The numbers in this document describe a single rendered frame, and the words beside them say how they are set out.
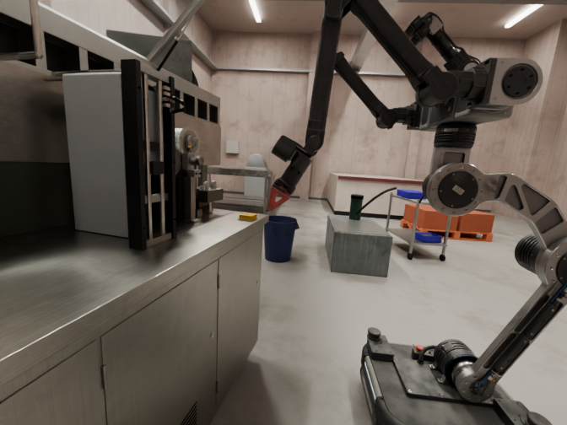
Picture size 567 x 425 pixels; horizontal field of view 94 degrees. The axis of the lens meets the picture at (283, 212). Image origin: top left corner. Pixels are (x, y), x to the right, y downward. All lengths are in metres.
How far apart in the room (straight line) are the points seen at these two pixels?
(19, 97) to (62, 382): 0.89
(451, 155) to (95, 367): 1.27
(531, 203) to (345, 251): 2.05
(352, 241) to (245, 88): 7.66
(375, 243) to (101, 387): 2.74
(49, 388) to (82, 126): 0.78
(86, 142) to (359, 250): 2.63
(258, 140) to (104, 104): 8.50
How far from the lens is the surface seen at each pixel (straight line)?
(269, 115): 9.49
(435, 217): 5.56
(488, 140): 10.90
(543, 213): 1.36
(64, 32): 1.40
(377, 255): 3.15
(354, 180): 6.59
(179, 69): 3.80
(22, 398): 0.66
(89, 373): 0.73
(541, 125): 10.36
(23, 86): 1.26
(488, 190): 1.23
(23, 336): 0.61
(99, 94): 1.10
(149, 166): 0.92
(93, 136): 1.12
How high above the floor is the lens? 1.19
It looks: 11 degrees down
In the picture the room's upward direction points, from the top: 4 degrees clockwise
